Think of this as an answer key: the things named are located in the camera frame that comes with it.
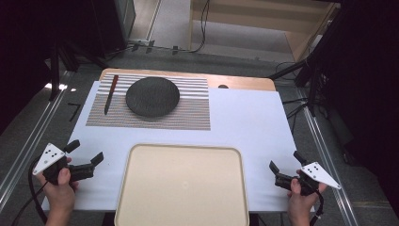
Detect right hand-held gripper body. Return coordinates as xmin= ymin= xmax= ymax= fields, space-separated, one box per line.
xmin=274 ymin=161 xmax=343 ymax=198

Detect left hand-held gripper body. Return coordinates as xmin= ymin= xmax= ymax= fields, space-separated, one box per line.
xmin=31 ymin=142 xmax=96 ymax=186

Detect person's right hand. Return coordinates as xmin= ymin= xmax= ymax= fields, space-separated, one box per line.
xmin=286 ymin=169 xmax=329 ymax=218

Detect person's left hand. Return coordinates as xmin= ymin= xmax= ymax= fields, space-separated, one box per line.
xmin=35 ymin=156 xmax=80 ymax=215

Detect white table sheet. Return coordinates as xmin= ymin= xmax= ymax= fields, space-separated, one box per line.
xmin=40 ymin=80 xmax=315 ymax=214

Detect red and black chopsticks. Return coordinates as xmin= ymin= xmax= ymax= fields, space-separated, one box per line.
xmin=103 ymin=73 xmax=120 ymax=116

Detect black metal stand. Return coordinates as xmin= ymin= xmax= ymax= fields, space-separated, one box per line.
xmin=43 ymin=34 xmax=81 ymax=102
xmin=267 ymin=12 xmax=346 ymax=118

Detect dark round plate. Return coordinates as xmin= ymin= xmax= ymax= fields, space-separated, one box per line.
xmin=124 ymin=75 xmax=182 ymax=119

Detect beige plastic tray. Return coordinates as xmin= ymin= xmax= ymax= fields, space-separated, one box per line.
xmin=113 ymin=142 xmax=251 ymax=226

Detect striped woven placemat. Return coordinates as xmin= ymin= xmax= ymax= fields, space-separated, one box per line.
xmin=85 ymin=73 xmax=212 ymax=132

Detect dark cabinet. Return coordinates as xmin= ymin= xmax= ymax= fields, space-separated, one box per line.
xmin=88 ymin=0 xmax=137 ymax=60

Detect light wooden shelf unit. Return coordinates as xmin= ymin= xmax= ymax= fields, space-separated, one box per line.
xmin=187 ymin=0 xmax=343 ymax=63

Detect metal floor rail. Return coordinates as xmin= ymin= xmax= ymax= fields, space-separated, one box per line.
xmin=295 ymin=88 xmax=361 ymax=226
xmin=0 ymin=70 xmax=78 ymax=208

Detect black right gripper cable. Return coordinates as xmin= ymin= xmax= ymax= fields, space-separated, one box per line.
xmin=308 ymin=189 xmax=325 ymax=226

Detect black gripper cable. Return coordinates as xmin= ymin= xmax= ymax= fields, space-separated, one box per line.
xmin=10 ymin=155 xmax=50 ymax=226
xmin=308 ymin=189 xmax=325 ymax=226

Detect black angled floor bracket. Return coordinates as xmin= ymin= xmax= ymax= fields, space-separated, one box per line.
xmin=67 ymin=102 xmax=83 ymax=123

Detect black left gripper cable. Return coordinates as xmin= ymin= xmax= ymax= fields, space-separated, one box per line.
xmin=10 ymin=155 xmax=50 ymax=226

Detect black floor cables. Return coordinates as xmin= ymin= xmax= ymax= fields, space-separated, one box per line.
xmin=280 ymin=95 xmax=310 ymax=135

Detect black hanging cable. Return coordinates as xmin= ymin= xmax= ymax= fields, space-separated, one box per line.
xmin=187 ymin=0 xmax=212 ymax=55

